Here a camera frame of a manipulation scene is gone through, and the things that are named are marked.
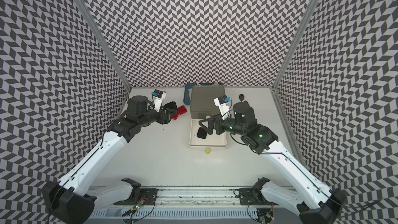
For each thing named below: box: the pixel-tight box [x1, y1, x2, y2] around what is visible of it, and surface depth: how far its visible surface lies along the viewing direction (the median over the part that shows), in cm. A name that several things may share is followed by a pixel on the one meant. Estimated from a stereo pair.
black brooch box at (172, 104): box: [164, 101, 178, 109], surface depth 75 cm
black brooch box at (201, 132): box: [196, 127, 208, 139], surface depth 87 cm
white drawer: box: [188, 118, 227, 148], surface depth 87 cm
